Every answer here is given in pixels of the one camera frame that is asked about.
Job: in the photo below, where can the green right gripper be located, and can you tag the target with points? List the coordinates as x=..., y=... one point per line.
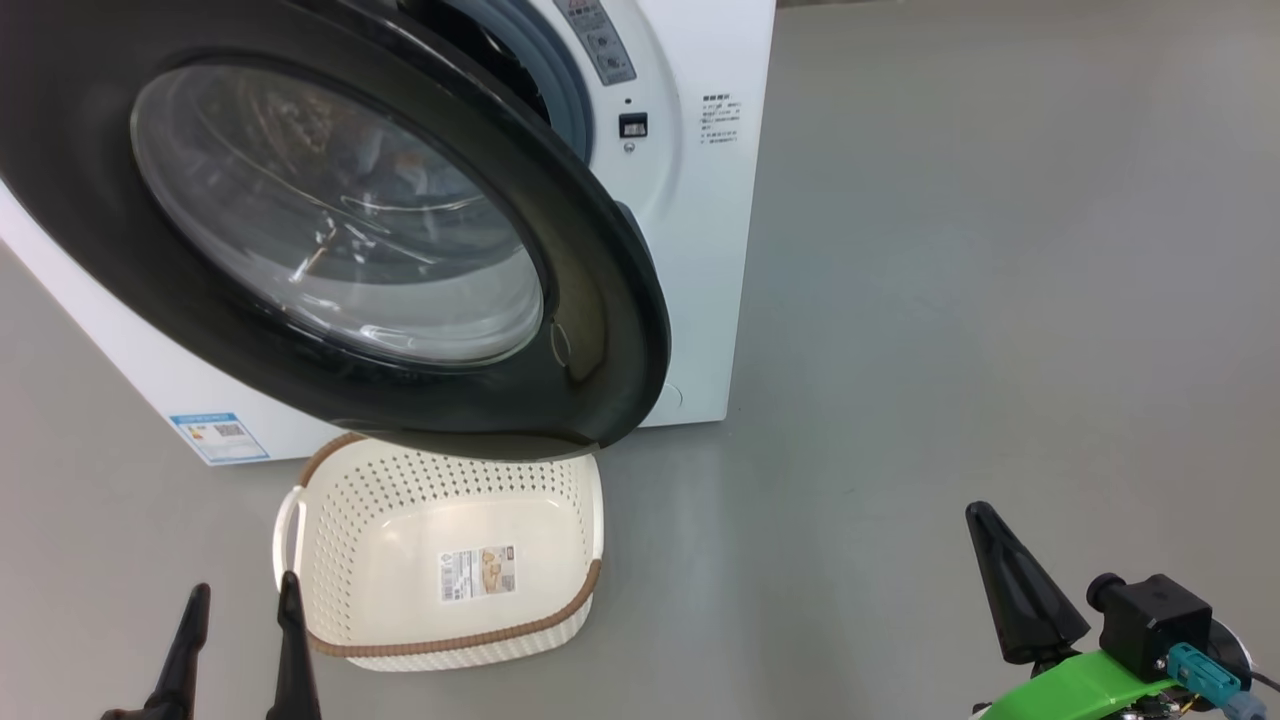
x=1080, y=690

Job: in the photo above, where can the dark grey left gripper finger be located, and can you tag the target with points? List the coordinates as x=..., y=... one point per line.
x=292, y=660
x=180, y=670

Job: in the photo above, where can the black round glass washer door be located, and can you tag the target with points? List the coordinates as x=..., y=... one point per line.
x=580, y=300

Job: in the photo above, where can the white front-load washing machine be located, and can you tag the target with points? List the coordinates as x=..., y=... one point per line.
x=700, y=250

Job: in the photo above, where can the black square door latch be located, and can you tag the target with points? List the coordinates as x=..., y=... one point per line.
x=633, y=125

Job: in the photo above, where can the grey rubber door gasket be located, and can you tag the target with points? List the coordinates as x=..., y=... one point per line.
x=560, y=70

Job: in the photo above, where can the white perforated basket brown rim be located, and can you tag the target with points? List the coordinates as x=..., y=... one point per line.
x=400, y=540

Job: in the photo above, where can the paper product label sticker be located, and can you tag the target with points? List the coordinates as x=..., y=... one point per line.
x=477, y=574

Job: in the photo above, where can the blue energy label sticker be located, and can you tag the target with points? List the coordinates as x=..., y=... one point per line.
x=220, y=438

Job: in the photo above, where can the round white filter cover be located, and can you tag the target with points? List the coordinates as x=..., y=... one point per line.
x=672, y=396

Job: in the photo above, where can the printed text label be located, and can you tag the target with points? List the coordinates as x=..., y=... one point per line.
x=721, y=120

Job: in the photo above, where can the grey warning sticker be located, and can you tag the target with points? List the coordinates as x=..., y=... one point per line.
x=600, y=40

